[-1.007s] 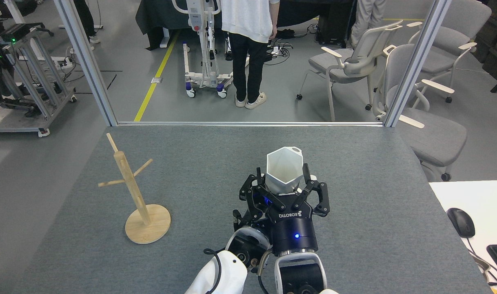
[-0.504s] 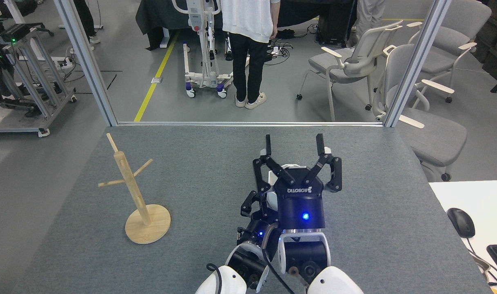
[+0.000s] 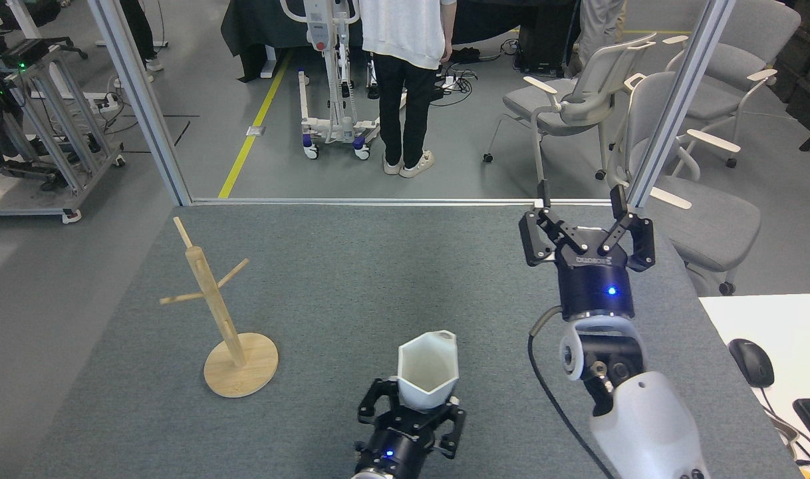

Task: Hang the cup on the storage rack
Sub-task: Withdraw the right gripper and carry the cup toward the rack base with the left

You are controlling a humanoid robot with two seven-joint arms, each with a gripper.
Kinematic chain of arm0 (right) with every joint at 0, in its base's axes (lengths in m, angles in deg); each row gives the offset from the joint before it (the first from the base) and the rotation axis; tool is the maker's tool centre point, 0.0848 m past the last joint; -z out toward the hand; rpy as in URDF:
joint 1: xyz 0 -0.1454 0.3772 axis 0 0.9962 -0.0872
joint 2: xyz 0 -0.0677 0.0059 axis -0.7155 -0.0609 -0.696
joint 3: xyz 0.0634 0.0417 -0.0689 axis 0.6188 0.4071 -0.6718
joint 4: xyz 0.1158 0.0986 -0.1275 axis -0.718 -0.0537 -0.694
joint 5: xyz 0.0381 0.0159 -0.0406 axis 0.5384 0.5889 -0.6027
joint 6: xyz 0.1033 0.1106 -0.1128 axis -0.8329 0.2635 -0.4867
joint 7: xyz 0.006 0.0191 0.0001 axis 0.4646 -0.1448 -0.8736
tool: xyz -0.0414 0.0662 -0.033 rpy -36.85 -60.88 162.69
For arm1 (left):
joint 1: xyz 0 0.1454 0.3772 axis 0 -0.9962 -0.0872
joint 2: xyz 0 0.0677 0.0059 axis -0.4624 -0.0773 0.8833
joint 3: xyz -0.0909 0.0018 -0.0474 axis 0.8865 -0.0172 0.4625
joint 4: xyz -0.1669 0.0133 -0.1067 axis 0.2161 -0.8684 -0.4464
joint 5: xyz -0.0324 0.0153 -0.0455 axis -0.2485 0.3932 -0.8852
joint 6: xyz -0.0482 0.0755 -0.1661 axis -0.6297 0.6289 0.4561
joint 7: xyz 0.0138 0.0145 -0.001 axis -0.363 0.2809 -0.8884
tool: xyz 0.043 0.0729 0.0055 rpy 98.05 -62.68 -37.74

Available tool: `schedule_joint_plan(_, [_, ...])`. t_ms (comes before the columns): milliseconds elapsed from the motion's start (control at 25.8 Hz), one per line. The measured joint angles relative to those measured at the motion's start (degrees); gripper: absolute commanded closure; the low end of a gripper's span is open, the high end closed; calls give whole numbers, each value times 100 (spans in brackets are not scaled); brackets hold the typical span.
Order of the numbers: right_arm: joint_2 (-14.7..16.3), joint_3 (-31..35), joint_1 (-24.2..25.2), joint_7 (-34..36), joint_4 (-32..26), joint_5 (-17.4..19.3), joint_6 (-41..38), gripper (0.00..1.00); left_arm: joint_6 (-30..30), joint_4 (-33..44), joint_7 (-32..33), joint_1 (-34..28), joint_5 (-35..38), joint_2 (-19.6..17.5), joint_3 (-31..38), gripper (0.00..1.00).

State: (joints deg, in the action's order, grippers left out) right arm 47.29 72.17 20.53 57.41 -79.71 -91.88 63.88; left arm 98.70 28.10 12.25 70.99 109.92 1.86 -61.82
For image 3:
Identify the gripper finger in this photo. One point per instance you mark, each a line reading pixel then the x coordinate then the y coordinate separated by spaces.
pixel 535 243
pixel 375 402
pixel 453 432
pixel 641 243

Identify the grey office chair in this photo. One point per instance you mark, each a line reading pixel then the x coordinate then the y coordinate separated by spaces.
pixel 744 33
pixel 711 226

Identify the black computer case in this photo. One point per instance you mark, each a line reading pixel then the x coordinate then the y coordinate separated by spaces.
pixel 541 40

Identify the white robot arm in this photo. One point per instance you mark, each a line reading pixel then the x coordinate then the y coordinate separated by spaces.
pixel 644 426
pixel 365 476

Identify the silver frame post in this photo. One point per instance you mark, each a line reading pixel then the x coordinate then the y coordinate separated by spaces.
pixel 141 100
pixel 682 100

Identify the person in white top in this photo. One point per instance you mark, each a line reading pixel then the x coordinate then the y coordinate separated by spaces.
pixel 402 33

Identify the white hexagonal cup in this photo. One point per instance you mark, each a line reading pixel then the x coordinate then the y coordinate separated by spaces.
pixel 428 372

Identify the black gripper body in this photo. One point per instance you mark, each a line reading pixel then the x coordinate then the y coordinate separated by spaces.
pixel 594 286
pixel 402 446

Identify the person in black trousers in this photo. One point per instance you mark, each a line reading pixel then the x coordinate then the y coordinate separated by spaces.
pixel 135 20

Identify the grey chair with white back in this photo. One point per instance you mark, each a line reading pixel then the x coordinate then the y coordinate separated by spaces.
pixel 544 106

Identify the table with black cloth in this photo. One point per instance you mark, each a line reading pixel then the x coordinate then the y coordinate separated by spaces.
pixel 245 26

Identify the white stand on wheels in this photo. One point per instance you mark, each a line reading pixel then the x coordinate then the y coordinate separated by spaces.
pixel 318 26

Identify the white power strip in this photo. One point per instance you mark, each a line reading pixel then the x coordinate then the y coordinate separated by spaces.
pixel 106 102

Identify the white desk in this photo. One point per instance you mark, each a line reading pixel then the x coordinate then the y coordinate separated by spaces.
pixel 791 319

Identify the person in pale trousers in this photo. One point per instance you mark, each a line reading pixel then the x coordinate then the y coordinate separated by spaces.
pixel 594 20

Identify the black computer mouse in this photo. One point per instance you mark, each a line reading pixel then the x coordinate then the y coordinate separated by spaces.
pixel 752 362

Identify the wooden cup rack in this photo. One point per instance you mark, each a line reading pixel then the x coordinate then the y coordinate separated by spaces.
pixel 245 372

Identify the metal floor socket plate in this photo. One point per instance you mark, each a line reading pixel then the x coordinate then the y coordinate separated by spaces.
pixel 255 130

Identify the aluminium frame cart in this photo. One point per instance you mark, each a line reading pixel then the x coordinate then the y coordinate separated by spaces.
pixel 19 212

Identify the silver frame rail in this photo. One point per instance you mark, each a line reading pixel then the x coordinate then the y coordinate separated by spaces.
pixel 405 201

